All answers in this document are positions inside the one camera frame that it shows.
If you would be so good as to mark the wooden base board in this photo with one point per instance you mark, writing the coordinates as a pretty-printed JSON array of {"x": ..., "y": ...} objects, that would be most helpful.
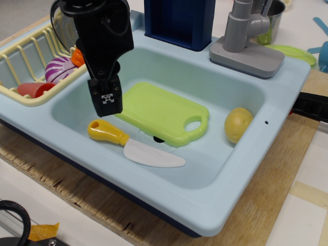
[{"x": 284, "y": 204}]

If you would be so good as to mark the grey toy faucet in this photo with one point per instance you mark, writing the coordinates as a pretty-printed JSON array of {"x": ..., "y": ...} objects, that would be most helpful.
[{"x": 234, "y": 50}]

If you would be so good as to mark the cream dish drying rack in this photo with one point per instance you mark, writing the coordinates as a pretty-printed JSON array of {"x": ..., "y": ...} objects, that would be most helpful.
[{"x": 24, "y": 60}]

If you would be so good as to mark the yellow handled toy knife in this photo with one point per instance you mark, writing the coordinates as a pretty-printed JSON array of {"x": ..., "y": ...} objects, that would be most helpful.
[{"x": 133, "y": 150}]

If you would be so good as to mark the blue plastic utensil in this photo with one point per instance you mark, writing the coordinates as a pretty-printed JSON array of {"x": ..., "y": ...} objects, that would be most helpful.
[{"x": 321, "y": 24}]

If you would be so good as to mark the orange toy piece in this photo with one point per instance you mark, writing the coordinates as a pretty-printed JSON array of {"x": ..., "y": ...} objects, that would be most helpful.
[{"x": 77, "y": 57}]

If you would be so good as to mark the dark blue plastic box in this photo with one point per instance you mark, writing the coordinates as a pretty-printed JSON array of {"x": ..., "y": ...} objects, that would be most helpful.
[{"x": 183, "y": 23}]

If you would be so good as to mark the light blue toy sink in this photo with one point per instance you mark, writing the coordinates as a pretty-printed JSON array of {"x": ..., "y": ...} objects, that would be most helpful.
[{"x": 208, "y": 127}]

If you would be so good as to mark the red plastic cup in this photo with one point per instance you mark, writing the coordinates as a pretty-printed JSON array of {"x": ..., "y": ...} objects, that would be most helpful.
[{"x": 34, "y": 90}]

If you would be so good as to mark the stainless steel pot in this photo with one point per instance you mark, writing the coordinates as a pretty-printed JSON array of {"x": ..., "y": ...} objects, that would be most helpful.
[{"x": 275, "y": 14}]

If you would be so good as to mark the yellow tape piece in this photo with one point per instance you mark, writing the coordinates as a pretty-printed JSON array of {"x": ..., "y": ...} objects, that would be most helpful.
[{"x": 43, "y": 231}]

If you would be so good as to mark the green plastic cutting board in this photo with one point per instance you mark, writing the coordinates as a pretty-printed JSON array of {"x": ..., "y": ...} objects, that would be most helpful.
[{"x": 163, "y": 114}]

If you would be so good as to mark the yellow toy potato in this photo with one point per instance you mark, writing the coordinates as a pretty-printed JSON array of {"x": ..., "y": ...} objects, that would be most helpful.
[{"x": 236, "y": 124}]

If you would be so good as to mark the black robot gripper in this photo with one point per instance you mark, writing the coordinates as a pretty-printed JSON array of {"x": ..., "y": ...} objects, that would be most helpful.
[{"x": 101, "y": 30}]

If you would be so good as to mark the black clamp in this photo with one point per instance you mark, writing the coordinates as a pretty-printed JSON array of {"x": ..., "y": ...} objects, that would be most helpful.
[{"x": 312, "y": 106}]

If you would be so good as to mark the green plastic lid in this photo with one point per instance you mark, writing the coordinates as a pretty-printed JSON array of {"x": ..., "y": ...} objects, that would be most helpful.
[{"x": 296, "y": 53}]

